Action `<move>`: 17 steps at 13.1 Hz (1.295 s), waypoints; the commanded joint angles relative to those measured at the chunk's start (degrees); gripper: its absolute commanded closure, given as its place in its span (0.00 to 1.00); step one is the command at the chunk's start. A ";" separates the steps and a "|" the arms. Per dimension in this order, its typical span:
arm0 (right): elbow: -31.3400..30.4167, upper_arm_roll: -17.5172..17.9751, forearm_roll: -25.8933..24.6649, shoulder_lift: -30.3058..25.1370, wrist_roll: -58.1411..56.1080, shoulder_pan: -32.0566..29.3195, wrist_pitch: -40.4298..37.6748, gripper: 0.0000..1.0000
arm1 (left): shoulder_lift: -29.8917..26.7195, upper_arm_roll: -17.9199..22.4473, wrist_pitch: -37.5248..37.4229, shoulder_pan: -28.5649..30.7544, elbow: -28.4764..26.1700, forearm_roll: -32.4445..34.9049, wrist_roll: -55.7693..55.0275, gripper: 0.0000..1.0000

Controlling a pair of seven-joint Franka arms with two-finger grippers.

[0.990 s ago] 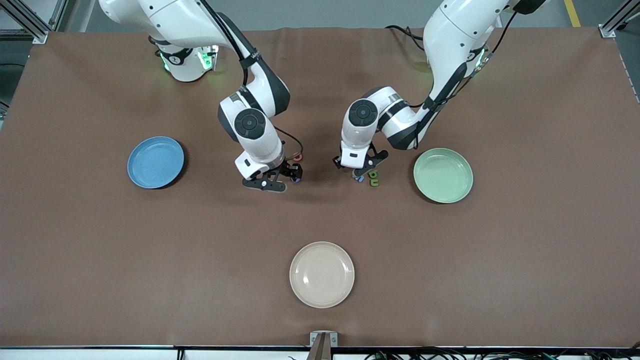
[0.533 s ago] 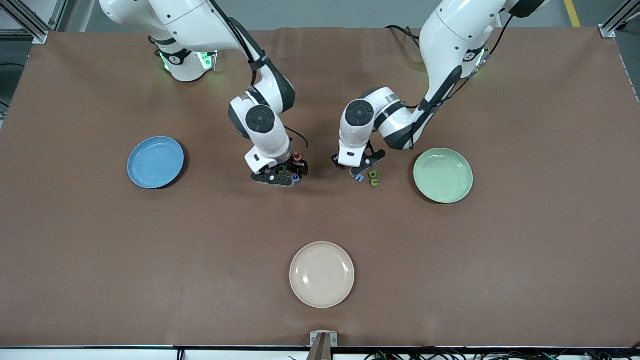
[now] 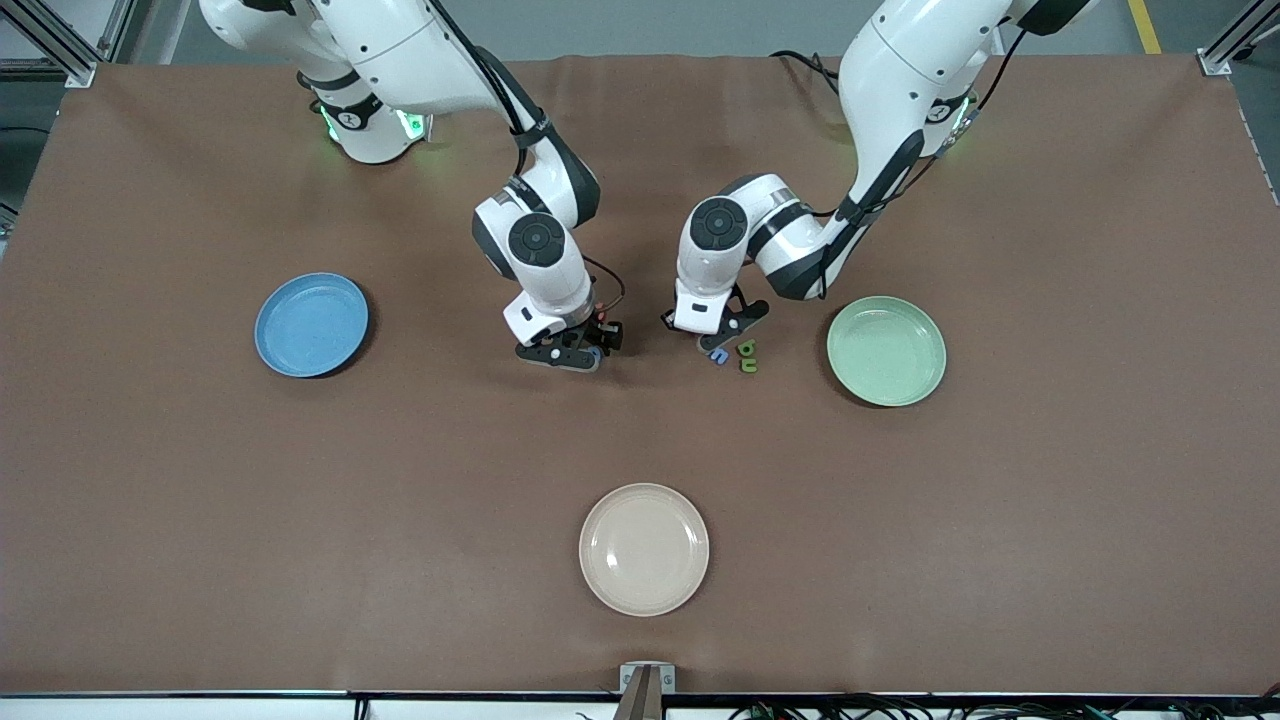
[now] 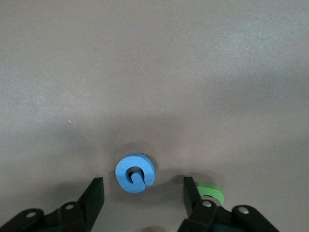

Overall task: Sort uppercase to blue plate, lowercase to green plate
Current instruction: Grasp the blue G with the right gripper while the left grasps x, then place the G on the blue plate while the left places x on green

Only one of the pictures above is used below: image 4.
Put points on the green foam letter N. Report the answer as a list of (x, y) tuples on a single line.
[(212, 191)]

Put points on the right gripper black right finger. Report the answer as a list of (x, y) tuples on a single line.
[(212, 217)]

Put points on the blue foam letter G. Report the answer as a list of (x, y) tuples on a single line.
[(120, 174)]

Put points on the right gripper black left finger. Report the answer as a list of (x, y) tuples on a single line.
[(72, 217)]

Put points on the brown table cover mat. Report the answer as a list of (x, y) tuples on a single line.
[(154, 72)]

